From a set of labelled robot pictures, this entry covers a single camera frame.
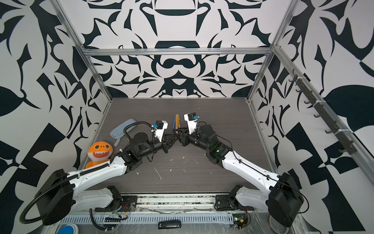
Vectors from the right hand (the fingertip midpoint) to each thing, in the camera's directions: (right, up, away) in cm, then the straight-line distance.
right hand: (174, 128), depth 71 cm
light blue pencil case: (-39, -5, +27) cm, 48 cm away
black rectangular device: (-2, -43, -5) cm, 43 cm away
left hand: (+2, -2, +1) cm, 3 cm away
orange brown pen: (+1, +1, -2) cm, 3 cm away
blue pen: (0, +3, -2) cm, 4 cm away
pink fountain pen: (+3, +1, -1) cm, 3 cm away
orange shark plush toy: (-43, -15, +12) cm, 47 cm away
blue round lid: (-48, -45, -4) cm, 66 cm away
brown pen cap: (+2, +5, -4) cm, 6 cm away
